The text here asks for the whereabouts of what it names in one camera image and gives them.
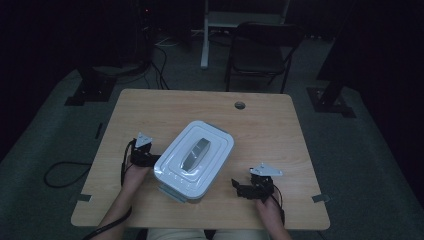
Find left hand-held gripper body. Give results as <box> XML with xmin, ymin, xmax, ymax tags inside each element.
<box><xmin>129</xmin><ymin>131</ymin><xmax>158</xmax><ymax>169</ymax></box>

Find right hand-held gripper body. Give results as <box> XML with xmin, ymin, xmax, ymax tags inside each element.
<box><xmin>247</xmin><ymin>162</ymin><xmax>284</xmax><ymax>203</ymax></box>

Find clear plastic storage box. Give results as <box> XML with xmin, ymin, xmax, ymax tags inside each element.
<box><xmin>157</xmin><ymin>182</ymin><xmax>218</xmax><ymax>205</ymax></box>

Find white storage box lid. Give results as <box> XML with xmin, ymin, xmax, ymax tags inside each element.
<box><xmin>152</xmin><ymin>120</ymin><xmax>235</xmax><ymax>202</ymax></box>

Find person's left hand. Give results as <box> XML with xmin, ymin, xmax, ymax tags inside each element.
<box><xmin>121</xmin><ymin>162</ymin><xmax>152</xmax><ymax>194</ymax></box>

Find person's right hand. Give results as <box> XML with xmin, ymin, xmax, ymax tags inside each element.
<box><xmin>255</xmin><ymin>195</ymin><xmax>285</xmax><ymax>225</ymax></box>

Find person's beige trousers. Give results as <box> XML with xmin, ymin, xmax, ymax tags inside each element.
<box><xmin>146</xmin><ymin>228</ymin><xmax>272</xmax><ymax>240</ymax></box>

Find black stand with flat base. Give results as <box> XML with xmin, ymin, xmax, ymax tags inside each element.
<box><xmin>306</xmin><ymin>0</ymin><xmax>358</xmax><ymax>119</ymax></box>
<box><xmin>64</xmin><ymin>64</ymin><xmax>118</xmax><ymax>107</ymax></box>

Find dark equipment tower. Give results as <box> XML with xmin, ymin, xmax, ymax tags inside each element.
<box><xmin>131</xmin><ymin>0</ymin><xmax>158</xmax><ymax>69</ymax></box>

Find black folding chair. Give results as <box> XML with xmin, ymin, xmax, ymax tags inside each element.
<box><xmin>224</xmin><ymin>21</ymin><xmax>306</xmax><ymax>95</ymax></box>

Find left hand-held gripper cable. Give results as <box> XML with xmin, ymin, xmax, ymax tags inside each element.
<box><xmin>81</xmin><ymin>139</ymin><xmax>137</xmax><ymax>240</ymax></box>

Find hand-held gripper cable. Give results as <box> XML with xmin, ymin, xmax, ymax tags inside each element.
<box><xmin>270</xmin><ymin>192</ymin><xmax>287</xmax><ymax>227</ymax></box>
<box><xmin>81</xmin><ymin>139</ymin><xmax>137</xmax><ymax>240</ymax></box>

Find right hand-held gripper cable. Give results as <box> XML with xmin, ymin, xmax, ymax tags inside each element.
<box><xmin>270</xmin><ymin>192</ymin><xmax>287</xmax><ymax>227</ymax></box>

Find black looped floor cable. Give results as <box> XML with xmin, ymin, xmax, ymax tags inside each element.
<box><xmin>43</xmin><ymin>161</ymin><xmax>93</xmax><ymax>189</ymax></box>

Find black floor cables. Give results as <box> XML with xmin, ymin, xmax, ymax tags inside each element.
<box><xmin>144</xmin><ymin>31</ymin><xmax>171</xmax><ymax>90</ymax></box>

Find white metal desk frame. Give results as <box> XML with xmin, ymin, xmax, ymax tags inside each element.
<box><xmin>200</xmin><ymin>0</ymin><xmax>292</xmax><ymax>70</ymax></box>

